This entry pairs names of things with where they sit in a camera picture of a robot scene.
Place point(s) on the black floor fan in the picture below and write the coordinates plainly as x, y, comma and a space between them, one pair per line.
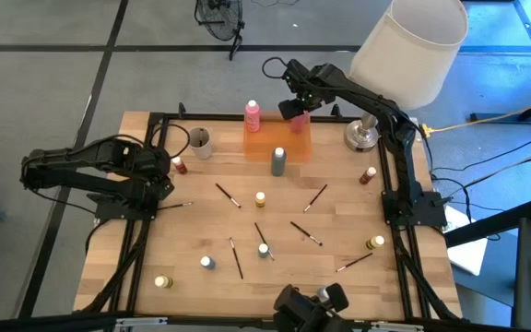
219, 20

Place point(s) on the large pink paint bottle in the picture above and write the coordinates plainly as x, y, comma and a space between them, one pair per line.
252, 117

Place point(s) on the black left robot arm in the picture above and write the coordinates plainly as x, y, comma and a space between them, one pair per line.
86, 159

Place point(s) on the white flat panel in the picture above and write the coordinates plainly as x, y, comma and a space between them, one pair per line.
466, 253

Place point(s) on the table lamp with cream shade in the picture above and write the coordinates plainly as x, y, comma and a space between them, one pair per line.
408, 55

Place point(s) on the black aluminium table frame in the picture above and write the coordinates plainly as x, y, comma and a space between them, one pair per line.
219, 117

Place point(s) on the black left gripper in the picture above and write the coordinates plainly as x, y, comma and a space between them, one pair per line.
148, 162

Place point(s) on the small red paint bottle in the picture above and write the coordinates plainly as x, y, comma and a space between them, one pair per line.
366, 177
180, 167

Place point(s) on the white plastic cup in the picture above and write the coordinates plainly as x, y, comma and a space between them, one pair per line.
203, 151

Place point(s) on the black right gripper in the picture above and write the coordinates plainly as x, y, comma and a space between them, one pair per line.
311, 85

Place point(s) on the black metal bar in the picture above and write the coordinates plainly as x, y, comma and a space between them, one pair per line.
491, 223

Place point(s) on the small teal paint bottle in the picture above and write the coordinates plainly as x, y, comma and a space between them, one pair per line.
263, 251

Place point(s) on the large grey paint bottle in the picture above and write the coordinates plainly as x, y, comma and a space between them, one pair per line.
278, 163

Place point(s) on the translucent orange tray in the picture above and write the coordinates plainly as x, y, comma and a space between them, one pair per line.
265, 147

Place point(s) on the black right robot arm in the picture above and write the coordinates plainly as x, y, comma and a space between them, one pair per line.
404, 152

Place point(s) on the small yellow paint bottle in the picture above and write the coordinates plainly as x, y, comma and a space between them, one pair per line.
164, 281
374, 243
260, 200

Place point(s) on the large red paint bottle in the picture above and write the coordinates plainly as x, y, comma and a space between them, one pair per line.
298, 125

